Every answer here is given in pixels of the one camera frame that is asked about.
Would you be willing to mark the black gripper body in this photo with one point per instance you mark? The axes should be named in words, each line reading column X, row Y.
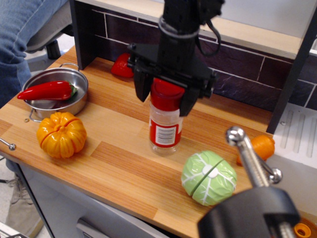
column 173, row 60

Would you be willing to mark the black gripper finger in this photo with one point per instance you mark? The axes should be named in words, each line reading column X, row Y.
column 142, row 82
column 188, row 100

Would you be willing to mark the red plastic jar cap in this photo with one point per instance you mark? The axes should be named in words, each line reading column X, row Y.
column 166, row 96

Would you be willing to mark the clear plastic jar red label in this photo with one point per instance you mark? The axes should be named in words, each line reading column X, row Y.
column 165, row 129

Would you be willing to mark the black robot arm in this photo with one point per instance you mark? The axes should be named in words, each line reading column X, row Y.
column 184, row 17

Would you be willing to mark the orange plastic clamp cap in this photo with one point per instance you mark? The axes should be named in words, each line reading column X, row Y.
column 302, row 231

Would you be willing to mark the red toy tomato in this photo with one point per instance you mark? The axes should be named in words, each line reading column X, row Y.
column 120, row 66

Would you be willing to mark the stainless steel pot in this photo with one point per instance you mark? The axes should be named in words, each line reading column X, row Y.
column 41, row 109

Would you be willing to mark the red toy chili pepper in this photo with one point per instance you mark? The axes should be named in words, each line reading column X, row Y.
column 55, row 90

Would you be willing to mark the green toy cabbage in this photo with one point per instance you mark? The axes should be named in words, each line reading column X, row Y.
column 208, row 178

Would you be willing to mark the orange toy carrot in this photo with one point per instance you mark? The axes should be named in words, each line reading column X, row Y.
column 264, row 146

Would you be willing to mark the orange toy pumpkin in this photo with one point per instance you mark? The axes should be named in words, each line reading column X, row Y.
column 61, row 135

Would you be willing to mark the grey office chair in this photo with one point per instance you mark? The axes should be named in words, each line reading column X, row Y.
column 46, row 38

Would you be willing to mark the white sink drainboard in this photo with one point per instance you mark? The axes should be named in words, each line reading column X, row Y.
column 296, row 135

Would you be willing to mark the person in blue jeans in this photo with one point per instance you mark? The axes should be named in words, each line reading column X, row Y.
column 20, row 20

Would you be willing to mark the small metal knob rod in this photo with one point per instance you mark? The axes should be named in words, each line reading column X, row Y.
column 11, row 146

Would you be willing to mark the beige shoe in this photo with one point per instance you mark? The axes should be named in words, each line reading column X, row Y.
column 22, row 214

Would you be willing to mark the dark grey shelf post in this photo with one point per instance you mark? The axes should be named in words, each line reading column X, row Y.
column 291, row 80

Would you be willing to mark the grey cabinet drawer handle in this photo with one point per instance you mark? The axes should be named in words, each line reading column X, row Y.
column 87, row 230

